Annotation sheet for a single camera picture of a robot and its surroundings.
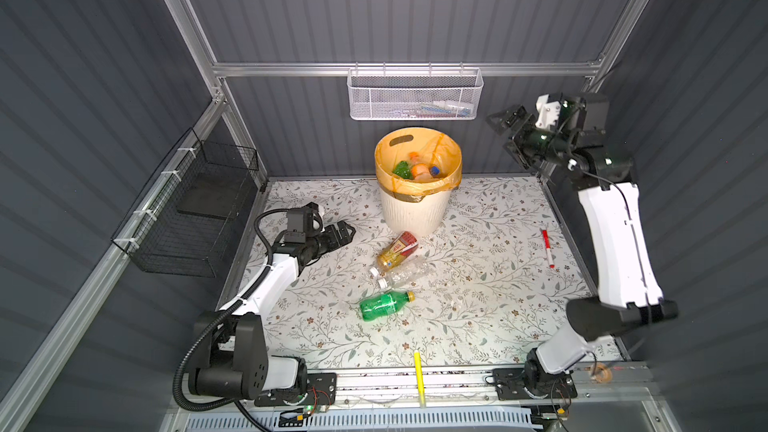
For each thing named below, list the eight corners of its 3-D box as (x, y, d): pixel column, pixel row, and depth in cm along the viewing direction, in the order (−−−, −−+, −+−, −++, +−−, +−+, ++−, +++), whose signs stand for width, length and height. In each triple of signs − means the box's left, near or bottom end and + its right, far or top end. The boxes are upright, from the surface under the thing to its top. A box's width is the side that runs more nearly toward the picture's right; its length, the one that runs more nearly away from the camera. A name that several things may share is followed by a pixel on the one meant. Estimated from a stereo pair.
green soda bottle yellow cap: (364, 325, 86) (362, 318, 81) (359, 307, 89) (357, 300, 84) (416, 307, 89) (417, 300, 84) (410, 291, 92) (411, 283, 88)
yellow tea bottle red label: (368, 272, 96) (367, 262, 91) (405, 238, 105) (406, 227, 99) (382, 284, 94) (381, 274, 88) (418, 248, 102) (419, 237, 97)
